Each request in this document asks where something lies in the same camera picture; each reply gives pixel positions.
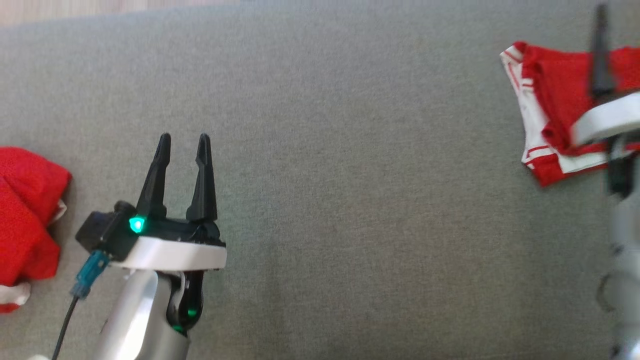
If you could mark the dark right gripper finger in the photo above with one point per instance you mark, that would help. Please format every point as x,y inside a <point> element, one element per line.
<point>601,60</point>

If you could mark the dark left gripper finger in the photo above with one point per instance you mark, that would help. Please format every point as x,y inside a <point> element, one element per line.
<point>204,190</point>
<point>156,185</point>

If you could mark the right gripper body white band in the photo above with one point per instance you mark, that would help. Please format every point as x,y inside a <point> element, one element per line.
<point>610,120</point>

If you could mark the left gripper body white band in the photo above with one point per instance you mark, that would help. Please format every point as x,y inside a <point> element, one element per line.
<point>175,252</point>

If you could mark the red basketball jersey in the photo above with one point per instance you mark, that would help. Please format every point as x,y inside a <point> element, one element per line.
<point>555,90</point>

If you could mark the red basketball shorts white stripe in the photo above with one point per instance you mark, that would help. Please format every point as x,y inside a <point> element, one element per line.
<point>25,215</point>

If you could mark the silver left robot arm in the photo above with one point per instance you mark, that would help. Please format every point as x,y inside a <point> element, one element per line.
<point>135,320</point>

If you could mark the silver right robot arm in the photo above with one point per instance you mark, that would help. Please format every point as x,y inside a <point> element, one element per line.
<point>625,260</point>

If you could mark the large grey sofa seat cushion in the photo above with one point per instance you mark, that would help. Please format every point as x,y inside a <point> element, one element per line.
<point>350,175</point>

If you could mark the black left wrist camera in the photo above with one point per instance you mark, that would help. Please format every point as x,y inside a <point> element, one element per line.
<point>102,232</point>

